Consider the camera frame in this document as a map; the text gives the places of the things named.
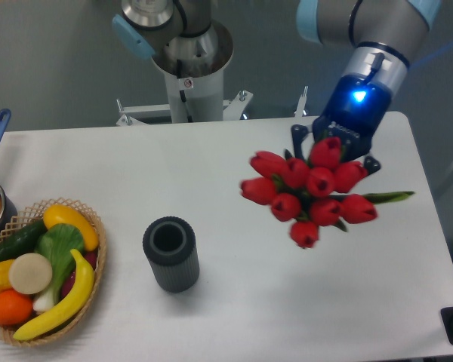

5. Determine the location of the red tulip bouquet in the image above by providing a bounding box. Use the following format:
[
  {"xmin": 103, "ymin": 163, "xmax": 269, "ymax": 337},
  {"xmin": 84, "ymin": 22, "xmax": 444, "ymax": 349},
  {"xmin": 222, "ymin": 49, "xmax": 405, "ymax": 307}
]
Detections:
[{"xmin": 239, "ymin": 137, "xmax": 414, "ymax": 249}]

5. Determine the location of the green cucumber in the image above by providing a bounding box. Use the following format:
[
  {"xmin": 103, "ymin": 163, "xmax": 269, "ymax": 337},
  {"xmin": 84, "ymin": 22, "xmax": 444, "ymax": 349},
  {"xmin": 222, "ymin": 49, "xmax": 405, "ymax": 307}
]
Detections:
[{"xmin": 0, "ymin": 219, "xmax": 47, "ymax": 262}]

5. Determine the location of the dark grey ribbed vase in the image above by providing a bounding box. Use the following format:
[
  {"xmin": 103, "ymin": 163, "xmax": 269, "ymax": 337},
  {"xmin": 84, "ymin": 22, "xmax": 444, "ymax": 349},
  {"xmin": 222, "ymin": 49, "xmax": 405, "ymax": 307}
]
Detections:
[{"xmin": 143, "ymin": 216, "xmax": 200, "ymax": 293}]

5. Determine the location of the orange fruit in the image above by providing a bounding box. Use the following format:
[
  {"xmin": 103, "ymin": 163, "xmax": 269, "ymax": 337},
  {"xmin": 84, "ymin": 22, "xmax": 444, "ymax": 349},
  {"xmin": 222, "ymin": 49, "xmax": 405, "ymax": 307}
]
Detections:
[{"xmin": 0, "ymin": 289, "xmax": 32, "ymax": 326}]

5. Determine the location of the woven wicker basket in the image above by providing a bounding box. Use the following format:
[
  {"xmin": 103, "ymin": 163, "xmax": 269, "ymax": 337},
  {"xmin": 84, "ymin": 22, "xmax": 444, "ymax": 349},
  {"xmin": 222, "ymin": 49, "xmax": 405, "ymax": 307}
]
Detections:
[{"xmin": 0, "ymin": 198, "xmax": 106, "ymax": 347}]

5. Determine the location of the dark red vegetable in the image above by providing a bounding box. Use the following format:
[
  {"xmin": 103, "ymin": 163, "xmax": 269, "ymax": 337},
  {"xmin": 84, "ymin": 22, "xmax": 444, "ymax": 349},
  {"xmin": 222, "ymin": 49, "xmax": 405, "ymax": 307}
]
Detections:
[{"xmin": 60, "ymin": 251, "xmax": 97, "ymax": 299}]

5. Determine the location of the yellow banana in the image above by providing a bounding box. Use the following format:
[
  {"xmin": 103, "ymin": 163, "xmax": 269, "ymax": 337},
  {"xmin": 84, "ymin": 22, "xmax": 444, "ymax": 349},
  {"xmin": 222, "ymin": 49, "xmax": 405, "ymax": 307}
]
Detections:
[{"xmin": 13, "ymin": 249, "xmax": 94, "ymax": 342}]

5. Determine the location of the white metal base frame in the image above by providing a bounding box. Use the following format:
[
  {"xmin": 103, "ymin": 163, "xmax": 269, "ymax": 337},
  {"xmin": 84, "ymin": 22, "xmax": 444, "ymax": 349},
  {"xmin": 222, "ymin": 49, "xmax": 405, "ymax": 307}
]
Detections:
[{"xmin": 116, "ymin": 86, "xmax": 309, "ymax": 126}]

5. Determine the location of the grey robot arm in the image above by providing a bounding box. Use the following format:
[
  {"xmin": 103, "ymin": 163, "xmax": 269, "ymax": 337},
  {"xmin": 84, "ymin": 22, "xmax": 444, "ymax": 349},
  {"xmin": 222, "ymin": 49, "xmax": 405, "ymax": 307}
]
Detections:
[{"xmin": 112, "ymin": 1, "xmax": 441, "ymax": 173}]

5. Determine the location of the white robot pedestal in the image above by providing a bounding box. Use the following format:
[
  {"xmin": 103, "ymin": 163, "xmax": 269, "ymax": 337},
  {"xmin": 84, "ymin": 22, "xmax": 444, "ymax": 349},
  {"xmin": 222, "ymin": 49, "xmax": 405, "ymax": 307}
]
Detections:
[{"xmin": 153, "ymin": 20, "xmax": 233, "ymax": 124}]

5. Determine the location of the yellow squash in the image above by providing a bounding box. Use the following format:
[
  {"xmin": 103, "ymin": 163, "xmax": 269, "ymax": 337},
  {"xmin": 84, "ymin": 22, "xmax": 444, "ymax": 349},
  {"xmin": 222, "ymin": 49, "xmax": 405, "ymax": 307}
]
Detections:
[{"xmin": 43, "ymin": 204, "xmax": 99, "ymax": 252}]

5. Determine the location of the beige round disc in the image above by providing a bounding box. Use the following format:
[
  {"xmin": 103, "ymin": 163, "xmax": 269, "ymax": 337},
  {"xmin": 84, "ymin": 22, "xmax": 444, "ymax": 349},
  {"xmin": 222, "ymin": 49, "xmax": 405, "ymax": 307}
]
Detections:
[{"xmin": 8, "ymin": 253, "xmax": 52, "ymax": 295}]

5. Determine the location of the green bok choy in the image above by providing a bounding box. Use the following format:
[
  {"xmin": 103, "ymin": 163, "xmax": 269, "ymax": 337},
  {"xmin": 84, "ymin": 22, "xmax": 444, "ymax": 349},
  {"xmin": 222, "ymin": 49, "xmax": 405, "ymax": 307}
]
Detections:
[{"xmin": 33, "ymin": 223, "xmax": 85, "ymax": 314}]

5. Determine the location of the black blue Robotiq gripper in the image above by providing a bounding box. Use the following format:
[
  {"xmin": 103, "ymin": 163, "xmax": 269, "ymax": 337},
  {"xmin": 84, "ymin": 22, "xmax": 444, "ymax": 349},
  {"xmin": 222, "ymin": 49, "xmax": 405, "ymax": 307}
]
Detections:
[{"xmin": 291, "ymin": 75, "xmax": 392, "ymax": 175}]

